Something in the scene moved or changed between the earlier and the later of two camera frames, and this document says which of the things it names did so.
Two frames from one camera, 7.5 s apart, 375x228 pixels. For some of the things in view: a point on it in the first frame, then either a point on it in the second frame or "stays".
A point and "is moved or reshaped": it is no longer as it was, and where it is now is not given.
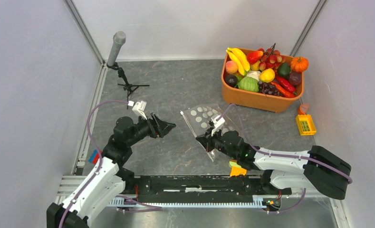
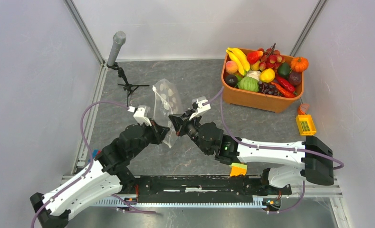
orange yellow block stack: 236,169 stays
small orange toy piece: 302,109 stays
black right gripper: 206,140 → 181,122
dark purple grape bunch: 269,88 stays
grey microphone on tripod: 119,38 stays
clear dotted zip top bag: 198,117 is moved or reshaped
